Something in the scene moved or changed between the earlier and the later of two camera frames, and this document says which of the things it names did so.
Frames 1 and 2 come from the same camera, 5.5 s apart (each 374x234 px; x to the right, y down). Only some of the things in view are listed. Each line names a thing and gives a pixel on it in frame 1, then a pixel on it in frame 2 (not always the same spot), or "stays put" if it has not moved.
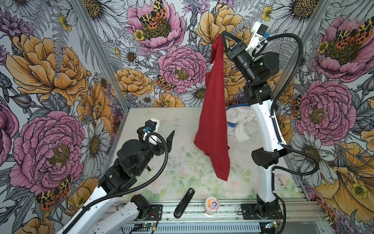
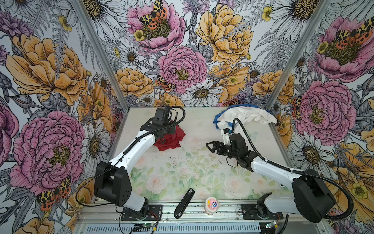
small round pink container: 212,205 stays put
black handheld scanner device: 183,204 stays put
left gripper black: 161,147 -> 171,130
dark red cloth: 212,137 -> 171,141
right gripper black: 235,50 -> 215,143
